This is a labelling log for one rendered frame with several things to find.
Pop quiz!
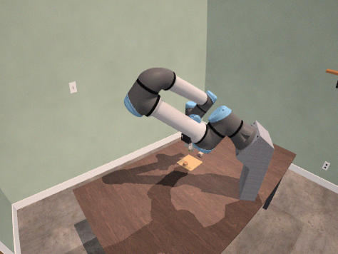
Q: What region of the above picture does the peach mat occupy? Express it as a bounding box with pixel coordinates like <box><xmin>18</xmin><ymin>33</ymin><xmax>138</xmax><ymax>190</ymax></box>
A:
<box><xmin>177</xmin><ymin>155</ymin><xmax>202</xmax><ymax>171</ymax></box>

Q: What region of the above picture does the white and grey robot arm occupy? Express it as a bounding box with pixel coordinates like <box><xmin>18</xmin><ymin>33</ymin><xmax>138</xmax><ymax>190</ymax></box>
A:
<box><xmin>124</xmin><ymin>68</ymin><xmax>257</xmax><ymax>153</ymax></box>

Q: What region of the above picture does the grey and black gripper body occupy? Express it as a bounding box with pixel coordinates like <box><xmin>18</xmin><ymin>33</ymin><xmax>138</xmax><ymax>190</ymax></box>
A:
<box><xmin>181</xmin><ymin>133</ymin><xmax>192</xmax><ymax>144</ymax></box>

